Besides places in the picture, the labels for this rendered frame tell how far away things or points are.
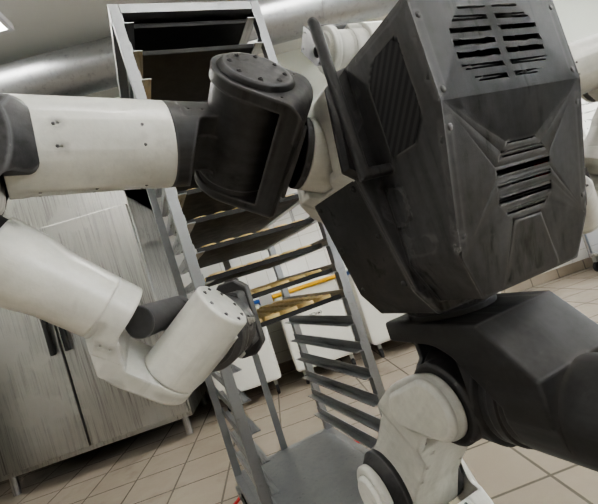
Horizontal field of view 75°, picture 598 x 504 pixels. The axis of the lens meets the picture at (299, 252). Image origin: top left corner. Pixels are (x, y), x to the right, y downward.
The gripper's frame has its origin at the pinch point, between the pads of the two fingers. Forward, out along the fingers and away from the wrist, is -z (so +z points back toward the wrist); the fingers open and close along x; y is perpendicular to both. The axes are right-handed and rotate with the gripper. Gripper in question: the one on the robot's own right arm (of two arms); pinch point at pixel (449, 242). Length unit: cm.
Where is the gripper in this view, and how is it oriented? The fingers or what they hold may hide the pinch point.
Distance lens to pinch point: 89.4
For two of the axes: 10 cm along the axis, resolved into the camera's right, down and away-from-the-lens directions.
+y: -5.9, 1.6, -7.9
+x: -3.0, -9.5, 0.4
